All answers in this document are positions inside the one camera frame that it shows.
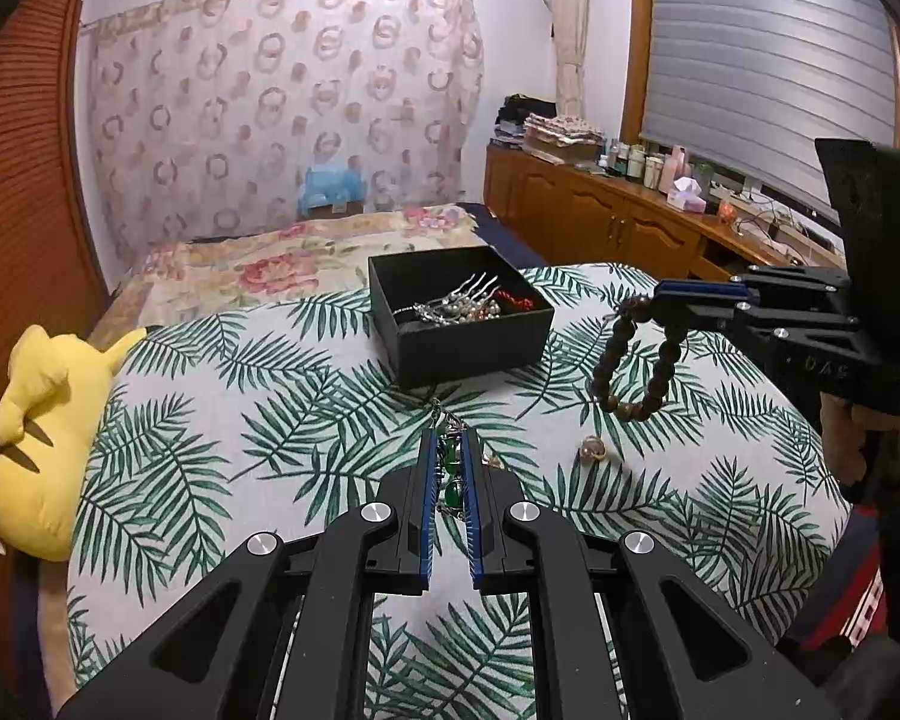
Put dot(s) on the silver rhinestone hair comb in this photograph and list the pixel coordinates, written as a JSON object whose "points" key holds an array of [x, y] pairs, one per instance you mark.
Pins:
{"points": [[442, 304]]}

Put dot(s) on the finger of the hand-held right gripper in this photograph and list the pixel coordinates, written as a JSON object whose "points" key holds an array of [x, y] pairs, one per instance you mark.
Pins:
{"points": [[720, 289], [780, 330]]}

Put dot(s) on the person's right hand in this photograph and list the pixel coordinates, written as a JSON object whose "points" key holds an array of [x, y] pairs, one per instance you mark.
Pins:
{"points": [[844, 450]]}

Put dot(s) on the wooden sideboard cabinet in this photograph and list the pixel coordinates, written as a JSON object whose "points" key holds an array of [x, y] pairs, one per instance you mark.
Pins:
{"points": [[592, 210]]}

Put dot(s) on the small orange ornament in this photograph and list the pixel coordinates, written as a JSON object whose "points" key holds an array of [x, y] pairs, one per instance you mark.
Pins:
{"points": [[727, 206]]}

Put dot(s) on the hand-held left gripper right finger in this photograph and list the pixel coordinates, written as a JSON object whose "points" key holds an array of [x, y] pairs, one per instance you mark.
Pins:
{"points": [[472, 517]]}

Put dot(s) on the black jewelry box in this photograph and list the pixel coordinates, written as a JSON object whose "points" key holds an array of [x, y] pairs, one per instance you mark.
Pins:
{"points": [[457, 345]]}

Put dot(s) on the stack of floral folded cloths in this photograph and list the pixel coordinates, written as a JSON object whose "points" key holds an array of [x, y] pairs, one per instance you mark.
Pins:
{"points": [[562, 135]]}

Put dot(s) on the cream lace curtain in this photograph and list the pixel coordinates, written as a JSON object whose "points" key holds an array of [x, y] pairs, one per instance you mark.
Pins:
{"points": [[570, 30]]}

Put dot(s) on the red and black garment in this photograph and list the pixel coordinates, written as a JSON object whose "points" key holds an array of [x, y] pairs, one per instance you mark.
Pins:
{"points": [[847, 577]]}

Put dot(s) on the light blue bag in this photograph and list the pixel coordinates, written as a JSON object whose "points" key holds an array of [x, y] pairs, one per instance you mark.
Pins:
{"points": [[330, 187]]}

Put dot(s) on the row of cosmetic bottles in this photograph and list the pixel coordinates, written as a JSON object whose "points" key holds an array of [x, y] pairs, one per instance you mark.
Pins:
{"points": [[645, 165]]}

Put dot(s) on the floral bed blanket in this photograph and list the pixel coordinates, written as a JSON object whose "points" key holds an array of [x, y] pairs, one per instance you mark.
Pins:
{"points": [[270, 262]]}

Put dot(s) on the wooden louvre wardrobe door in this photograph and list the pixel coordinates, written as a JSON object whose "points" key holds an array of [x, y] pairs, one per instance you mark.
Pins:
{"points": [[22, 202]]}

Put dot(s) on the circle pattern curtain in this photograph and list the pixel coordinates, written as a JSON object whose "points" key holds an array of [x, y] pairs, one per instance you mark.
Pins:
{"points": [[270, 105]]}

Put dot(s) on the grey window blind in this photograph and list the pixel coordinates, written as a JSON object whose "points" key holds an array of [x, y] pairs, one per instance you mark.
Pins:
{"points": [[765, 75]]}

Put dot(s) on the pile of dark clothes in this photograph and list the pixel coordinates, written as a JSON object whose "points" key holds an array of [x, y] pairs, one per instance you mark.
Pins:
{"points": [[517, 116]]}

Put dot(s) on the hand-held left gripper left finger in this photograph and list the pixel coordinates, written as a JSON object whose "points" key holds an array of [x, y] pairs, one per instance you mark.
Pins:
{"points": [[423, 510]]}

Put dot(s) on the dark blue bed sheet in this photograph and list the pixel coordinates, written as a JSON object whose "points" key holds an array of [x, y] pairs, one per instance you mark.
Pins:
{"points": [[506, 240]]}

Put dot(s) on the green leaf print cloth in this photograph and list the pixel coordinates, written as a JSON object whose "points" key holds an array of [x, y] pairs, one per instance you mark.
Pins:
{"points": [[270, 427]]}

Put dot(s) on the pink tissue box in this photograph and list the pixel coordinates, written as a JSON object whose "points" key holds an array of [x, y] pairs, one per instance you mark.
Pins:
{"points": [[686, 193]]}

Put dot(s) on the yellow plush toy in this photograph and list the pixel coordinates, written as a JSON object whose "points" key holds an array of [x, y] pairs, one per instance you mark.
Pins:
{"points": [[41, 427]]}

